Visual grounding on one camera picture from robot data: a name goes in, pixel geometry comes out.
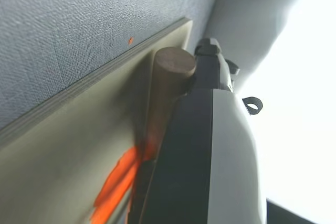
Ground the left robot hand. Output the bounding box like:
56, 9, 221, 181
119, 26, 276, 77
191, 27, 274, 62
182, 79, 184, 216
128, 37, 268, 224

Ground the wooden rolling pin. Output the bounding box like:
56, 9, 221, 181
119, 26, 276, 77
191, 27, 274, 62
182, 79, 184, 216
143, 47, 197, 162

